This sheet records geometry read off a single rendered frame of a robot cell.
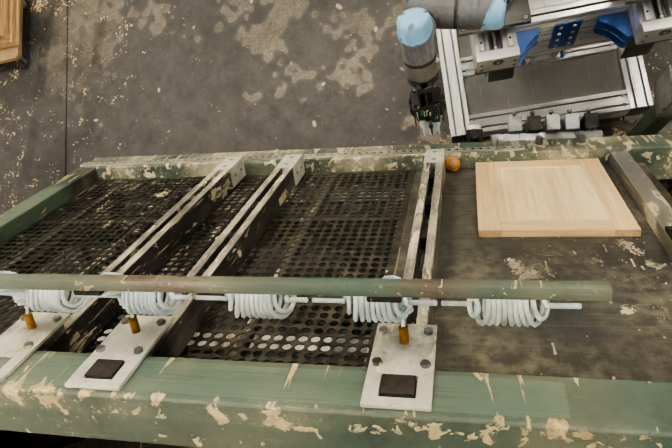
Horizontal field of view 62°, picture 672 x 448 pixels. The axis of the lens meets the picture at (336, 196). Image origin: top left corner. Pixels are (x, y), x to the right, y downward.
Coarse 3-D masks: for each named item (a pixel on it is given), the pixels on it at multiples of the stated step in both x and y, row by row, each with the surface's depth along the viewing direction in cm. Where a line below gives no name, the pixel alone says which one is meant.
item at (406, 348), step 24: (432, 168) 176; (432, 192) 163; (432, 216) 140; (432, 240) 129; (408, 264) 120; (432, 264) 119; (408, 312) 89; (432, 312) 113; (384, 336) 93; (408, 336) 90; (432, 336) 92; (384, 360) 88; (408, 360) 87; (432, 360) 86; (432, 384) 82; (384, 408) 79; (408, 408) 78
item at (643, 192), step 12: (612, 156) 172; (624, 156) 170; (624, 168) 162; (636, 168) 161; (624, 180) 160; (636, 180) 154; (648, 180) 153; (636, 192) 148; (648, 192) 146; (636, 204) 149; (648, 204) 140; (660, 204) 139; (648, 216) 139; (660, 216) 134; (660, 228) 130; (660, 240) 130
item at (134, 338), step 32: (288, 160) 192; (256, 192) 168; (288, 192) 180; (256, 224) 153; (224, 256) 133; (128, 320) 101; (160, 320) 104; (192, 320) 117; (96, 352) 98; (128, 352) 97; (160, 352) 105; (64, 384) 91; (96, 384) 90
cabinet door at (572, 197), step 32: (544, 160) 180; (576, 160) 177; (480, 192) 163; (512, 192) 161; (544, 192) 159; (576, 192) 156; (608, 192) 154; (480, 224) 145; (512, 224) 143; (544, 224) 141; (576, 224) 139; (608, 224) 137
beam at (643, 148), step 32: (96, 160) 225; (128, 160) 220; (256, 160) 203; (320, 160) 196; (352, 160) 194; (384, 160) 192; (416, 160) 189; (480, 160) 185; (512, 160) 183; (608, 160) 176; (640, 160) 174
